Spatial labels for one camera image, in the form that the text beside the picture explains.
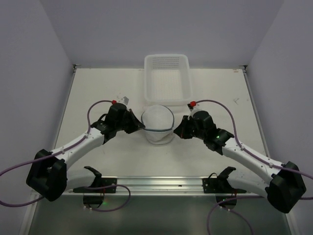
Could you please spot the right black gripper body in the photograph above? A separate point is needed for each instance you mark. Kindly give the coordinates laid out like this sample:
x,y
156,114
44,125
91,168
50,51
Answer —
x,y
187,127

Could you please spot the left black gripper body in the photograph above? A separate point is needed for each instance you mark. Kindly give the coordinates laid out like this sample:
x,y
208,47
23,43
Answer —
x,y
129,120

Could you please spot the white mesh laundry bag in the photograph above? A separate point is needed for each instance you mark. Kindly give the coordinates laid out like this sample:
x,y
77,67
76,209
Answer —
x,y
159,123

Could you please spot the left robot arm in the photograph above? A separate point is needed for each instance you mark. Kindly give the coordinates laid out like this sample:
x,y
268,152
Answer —
x,y
49,174

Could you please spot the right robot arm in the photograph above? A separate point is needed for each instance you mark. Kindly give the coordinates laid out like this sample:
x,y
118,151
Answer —
x,y
279,183

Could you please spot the white plastic basket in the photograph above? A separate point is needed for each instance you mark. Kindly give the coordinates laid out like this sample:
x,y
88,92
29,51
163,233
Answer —
x,y
167,79

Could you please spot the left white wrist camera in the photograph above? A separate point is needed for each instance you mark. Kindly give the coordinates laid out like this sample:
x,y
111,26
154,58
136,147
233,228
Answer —
x,y
124,100

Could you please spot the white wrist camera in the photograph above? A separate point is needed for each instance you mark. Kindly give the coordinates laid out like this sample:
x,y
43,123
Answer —
x,y
124,100
193,107

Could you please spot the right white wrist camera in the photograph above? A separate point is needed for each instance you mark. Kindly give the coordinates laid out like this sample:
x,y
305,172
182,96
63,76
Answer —
x,y
193,107

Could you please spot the aluminium front rail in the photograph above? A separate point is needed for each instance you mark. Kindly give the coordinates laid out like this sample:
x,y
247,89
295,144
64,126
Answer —
x,y
174,185

